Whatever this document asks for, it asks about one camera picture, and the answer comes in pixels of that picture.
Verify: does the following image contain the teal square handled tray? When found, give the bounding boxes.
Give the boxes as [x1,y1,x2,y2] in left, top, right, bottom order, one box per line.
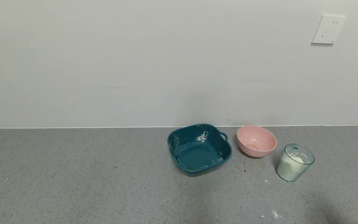
[167,123,232,177]

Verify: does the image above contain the white powder heap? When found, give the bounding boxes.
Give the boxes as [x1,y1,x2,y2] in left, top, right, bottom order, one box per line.
[286,155,305,165]

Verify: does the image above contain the white wall socket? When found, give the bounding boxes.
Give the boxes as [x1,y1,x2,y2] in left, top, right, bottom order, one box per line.
[311,14,346,44]

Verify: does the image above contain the pink ribbed bowl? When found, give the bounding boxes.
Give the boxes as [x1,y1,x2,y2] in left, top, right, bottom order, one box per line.
[237,125,278,158]

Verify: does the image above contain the clear ribbed plastic cup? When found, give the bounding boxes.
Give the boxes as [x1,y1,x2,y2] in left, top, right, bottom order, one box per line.
[275,143,315,182]

